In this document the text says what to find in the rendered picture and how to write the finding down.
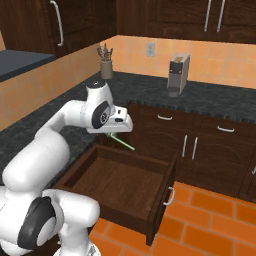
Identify grey utensil pot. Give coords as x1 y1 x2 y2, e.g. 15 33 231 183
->
100 59 114 80

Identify long white cupboard handle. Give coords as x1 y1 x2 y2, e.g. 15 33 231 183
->
49 0 65 48

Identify dark wood wall cupboard run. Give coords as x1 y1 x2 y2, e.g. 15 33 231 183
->
115 0 256 45

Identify green straw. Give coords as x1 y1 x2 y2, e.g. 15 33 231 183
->
109 132 136 152

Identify grey wall outlet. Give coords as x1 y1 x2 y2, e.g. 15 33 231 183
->
146 41 156 58

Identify dark kitchen utensils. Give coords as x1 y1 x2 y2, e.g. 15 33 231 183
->
96 42 114 63

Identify open dark wood drawer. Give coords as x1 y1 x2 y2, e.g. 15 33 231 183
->
54 143 178 247

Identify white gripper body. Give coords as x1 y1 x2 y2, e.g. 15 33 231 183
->
87 117 135 135

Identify grey coffee machine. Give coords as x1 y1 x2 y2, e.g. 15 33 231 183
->
166 53 191 98

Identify dark wood drawer front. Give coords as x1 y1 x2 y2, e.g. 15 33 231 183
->
199 115 256 145
129 103 202 137

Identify white wall cupboard handle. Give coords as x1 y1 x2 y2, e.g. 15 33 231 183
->
216 0 227 33
203 0 213 33

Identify dark wood wall cupboard door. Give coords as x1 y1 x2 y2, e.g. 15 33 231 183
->
0 0 118 58

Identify white drawer handle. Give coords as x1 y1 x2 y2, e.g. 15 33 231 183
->
216 124 236 134
162 186 176 207
156 113 174 122

